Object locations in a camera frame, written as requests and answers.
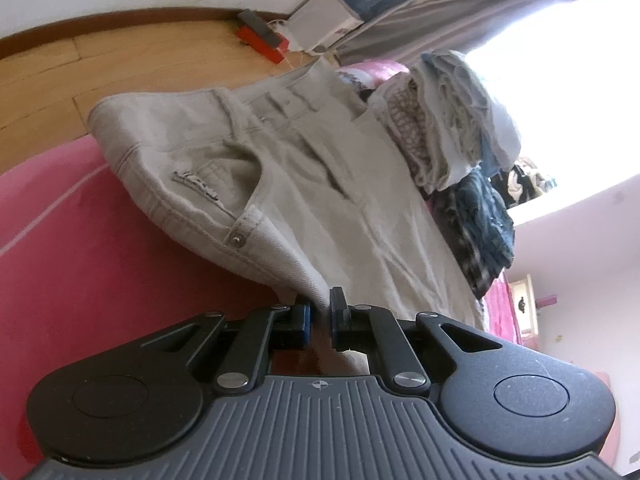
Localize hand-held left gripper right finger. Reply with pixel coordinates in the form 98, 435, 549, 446
329, 287, 503, 392

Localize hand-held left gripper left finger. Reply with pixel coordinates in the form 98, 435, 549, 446
142, 302, 314, 397

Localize beige pants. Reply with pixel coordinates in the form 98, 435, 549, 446
87, 57, 487, 378

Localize stack of denim plaid clothes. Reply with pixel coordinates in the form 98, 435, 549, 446
425, 165, 517, 302

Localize stack of light folded clothes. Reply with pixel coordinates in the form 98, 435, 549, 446
369, 50, 523, 193

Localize cream nightstand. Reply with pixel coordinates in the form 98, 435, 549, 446
509, 274, 542, 338

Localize red floral blanket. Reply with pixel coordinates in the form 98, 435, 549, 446
0, 57, 525, 466

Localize red box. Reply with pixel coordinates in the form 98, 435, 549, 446
236, 9, 292, 66

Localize white box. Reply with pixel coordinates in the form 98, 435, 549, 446
286, 0, 364, 55

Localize beige curtain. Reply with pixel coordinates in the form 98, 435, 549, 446
334, 0, 640, 68

